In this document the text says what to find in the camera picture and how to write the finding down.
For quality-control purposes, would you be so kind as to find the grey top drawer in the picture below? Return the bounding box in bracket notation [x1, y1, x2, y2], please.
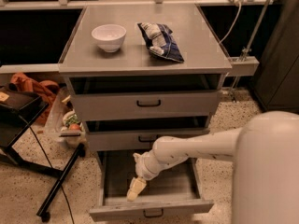
[70, 75, 220, 120]

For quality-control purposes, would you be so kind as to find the black metal stand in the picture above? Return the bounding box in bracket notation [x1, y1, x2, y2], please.
[0, 91, 85, 223]

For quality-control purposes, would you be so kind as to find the white power cable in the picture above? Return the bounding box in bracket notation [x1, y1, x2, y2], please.
[218, 2, 243, 45]

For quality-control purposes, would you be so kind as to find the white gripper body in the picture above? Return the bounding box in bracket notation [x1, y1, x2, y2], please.
[133, 153, 153, 181]

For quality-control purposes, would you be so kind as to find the white ceramic bowl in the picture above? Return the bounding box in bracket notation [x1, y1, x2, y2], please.
[92, 24, 126, 52]

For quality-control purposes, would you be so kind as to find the clear plastic bin with food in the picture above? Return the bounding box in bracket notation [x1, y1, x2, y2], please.
[45, 87, 86, 148]

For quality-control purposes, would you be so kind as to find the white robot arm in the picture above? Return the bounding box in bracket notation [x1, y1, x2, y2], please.
[127, 111, 299, 224]

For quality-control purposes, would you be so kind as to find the orange cloth bag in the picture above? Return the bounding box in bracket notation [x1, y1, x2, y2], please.
[10, 73, 60, 125]

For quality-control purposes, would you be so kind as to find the grey middle drawer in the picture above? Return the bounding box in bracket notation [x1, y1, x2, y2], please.
[86, 116, 210, 151]

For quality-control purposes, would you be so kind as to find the grey drawer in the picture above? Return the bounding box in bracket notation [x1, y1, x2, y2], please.
[86, 116, 210, 151]
[70, 75, 220, 120]
[90, 150, 213, 222]

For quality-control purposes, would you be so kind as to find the black floor cable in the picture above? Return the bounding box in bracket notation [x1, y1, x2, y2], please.
[18, 115, 75, 224]

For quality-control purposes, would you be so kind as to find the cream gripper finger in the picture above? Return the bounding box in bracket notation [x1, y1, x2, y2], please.
[127, 178, 137, 202]
[134, 177, 147, 196]

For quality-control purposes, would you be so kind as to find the grey drawer cabinet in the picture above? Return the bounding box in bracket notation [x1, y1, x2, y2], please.
[57, 3, 233, 173]

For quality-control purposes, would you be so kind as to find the dark grey cabinet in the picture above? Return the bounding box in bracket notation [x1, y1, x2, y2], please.
[250, 0, 299, 113]

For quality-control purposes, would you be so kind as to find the blue white chip bag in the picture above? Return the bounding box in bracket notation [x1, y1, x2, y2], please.
[137, 22, 184, 63]

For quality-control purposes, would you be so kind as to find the grey bottom drawer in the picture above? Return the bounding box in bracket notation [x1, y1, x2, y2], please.
[90, 150, 213, 222]

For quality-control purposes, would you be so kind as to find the metal pole clamp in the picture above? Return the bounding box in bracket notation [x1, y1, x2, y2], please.
[228, 0, 278, 103]

